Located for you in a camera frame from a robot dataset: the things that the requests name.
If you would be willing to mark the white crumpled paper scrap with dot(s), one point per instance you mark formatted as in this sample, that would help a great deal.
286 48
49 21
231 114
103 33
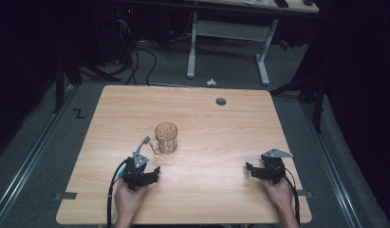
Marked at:
211 82

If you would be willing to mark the dark computer tower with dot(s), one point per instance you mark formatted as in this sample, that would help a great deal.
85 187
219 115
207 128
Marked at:
124 34

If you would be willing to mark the clear glass mug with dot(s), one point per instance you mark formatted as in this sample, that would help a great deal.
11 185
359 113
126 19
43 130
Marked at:
166 137

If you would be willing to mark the black metal stand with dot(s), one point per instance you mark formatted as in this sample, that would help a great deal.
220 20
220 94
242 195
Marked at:
317 95
59 85

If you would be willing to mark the person's left hand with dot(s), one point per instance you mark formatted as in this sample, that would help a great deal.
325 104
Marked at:
129 199

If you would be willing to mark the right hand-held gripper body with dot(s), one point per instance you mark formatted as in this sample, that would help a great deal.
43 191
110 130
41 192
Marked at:
274 169

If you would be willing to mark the blue toothbrush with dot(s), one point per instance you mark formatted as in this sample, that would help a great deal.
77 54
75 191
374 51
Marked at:
139 148

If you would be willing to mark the grey tape strip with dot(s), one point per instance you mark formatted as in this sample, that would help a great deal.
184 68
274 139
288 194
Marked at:
306 194
66 195

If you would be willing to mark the white metal frame desk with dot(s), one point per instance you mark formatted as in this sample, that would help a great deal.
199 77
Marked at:
230 30

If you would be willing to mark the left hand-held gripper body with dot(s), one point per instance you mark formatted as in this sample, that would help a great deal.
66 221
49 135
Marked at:
135 175

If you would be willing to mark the metal floor rail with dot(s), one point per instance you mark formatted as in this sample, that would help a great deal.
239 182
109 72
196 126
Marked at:
31 158
331 164

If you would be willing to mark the person's right hand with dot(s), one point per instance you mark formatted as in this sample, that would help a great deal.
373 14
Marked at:
279 193

